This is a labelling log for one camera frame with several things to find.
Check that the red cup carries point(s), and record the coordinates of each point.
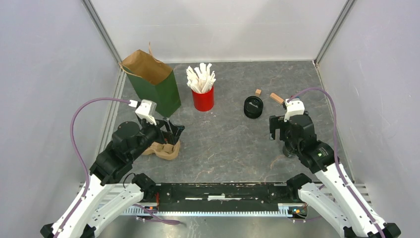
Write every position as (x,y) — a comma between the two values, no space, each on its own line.
(205,101)

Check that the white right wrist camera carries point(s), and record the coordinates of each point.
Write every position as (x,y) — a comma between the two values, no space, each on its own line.
(293,107)

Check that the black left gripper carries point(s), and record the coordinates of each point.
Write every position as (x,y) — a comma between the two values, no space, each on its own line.
(176,132)

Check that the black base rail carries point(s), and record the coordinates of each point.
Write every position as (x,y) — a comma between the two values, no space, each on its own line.
(220,199)

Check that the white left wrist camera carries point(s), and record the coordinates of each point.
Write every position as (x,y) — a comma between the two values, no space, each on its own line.
(144,110)

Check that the long wooden block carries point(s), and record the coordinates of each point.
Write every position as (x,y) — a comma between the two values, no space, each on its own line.
(277,98)

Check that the white wrapped stirrer bundle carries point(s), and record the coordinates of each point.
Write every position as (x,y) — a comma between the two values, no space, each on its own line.
(200,79)

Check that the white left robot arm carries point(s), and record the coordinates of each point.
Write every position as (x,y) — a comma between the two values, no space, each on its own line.
(85,218)

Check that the black coffee lid stack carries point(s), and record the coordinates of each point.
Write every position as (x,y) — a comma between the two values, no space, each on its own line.
(253,107)

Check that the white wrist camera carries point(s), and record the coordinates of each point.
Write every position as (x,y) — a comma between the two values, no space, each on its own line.
(293,107)
(144,110)

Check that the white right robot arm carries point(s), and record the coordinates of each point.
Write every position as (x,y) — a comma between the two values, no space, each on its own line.
(348,212)

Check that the green paper bag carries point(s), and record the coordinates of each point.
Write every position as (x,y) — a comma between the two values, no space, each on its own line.
(152,80)

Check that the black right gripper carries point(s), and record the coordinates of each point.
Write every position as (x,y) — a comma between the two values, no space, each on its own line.
(277,122)

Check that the brown cardboard cup carrier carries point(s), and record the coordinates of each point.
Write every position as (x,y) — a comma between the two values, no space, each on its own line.
(164,151)

